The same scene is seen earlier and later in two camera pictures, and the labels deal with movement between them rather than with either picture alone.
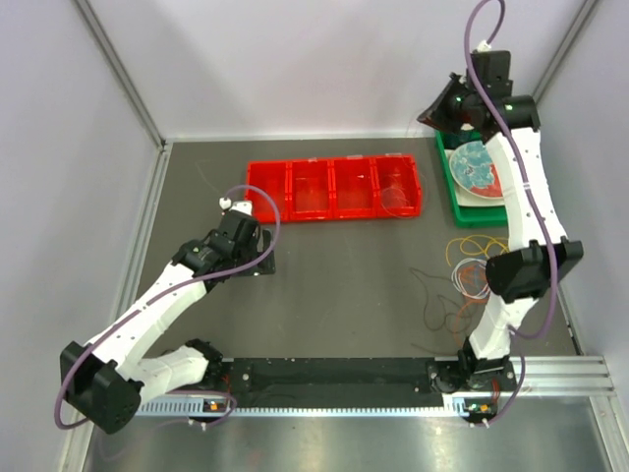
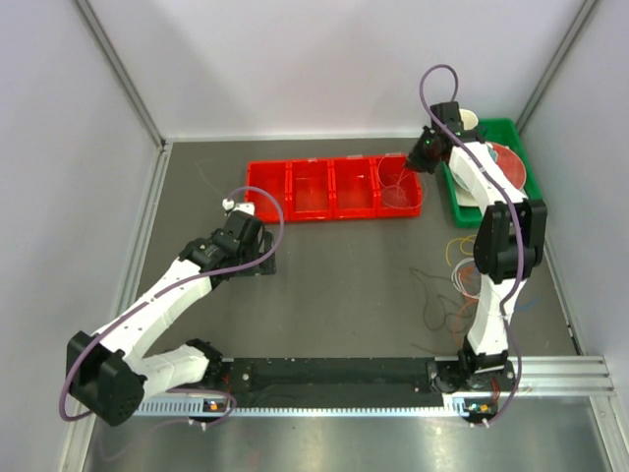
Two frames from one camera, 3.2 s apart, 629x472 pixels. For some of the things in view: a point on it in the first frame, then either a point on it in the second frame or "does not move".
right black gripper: x=433 y=114 to x=414 y=160
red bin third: x=353 y=187 does not move
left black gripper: x=264 y=267 does not move
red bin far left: x=273 y=177 does not move
